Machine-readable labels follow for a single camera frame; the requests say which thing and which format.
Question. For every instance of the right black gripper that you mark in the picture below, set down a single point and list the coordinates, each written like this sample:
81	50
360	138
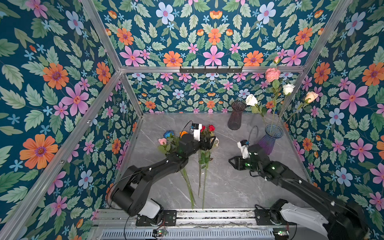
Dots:
238	161

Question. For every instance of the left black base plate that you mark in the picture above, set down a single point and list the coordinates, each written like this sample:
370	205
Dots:
164	217

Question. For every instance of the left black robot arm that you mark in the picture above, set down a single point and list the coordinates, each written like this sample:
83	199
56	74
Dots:
131	192

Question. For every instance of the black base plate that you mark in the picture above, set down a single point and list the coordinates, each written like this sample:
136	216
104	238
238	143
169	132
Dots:
267	217
164	217

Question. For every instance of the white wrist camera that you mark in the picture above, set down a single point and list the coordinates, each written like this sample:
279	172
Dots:
196	130
243	145

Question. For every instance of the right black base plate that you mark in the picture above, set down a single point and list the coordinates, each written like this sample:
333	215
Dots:
267	217

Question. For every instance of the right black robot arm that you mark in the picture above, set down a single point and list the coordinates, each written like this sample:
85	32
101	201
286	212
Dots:
329	216

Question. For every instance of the purple blue glass vase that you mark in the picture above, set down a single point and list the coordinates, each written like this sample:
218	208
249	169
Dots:
272	133

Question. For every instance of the pink carnation stem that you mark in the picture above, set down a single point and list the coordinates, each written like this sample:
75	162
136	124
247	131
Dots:
272	76

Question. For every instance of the aluminium mounting rail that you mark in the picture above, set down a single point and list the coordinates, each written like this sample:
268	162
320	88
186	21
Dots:
222	217

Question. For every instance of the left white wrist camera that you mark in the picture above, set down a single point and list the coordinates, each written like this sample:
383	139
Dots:
196	130

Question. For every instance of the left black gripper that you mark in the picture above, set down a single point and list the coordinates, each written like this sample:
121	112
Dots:
209	144

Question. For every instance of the small white bud stem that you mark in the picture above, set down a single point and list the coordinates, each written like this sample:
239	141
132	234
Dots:
286	89

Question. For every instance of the cream white rose stem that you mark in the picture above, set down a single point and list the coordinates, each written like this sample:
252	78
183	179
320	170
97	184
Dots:
309	98

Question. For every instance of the black hook rail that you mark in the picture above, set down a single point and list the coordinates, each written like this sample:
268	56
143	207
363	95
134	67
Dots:
208	70

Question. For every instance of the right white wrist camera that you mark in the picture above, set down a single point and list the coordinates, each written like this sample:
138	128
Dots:
243	145

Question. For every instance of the artificial flower bunch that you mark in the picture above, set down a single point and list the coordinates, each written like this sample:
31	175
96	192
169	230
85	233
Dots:
184	145

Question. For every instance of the dark mauve glass vase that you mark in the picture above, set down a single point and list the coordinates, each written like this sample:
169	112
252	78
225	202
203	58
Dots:
235	120

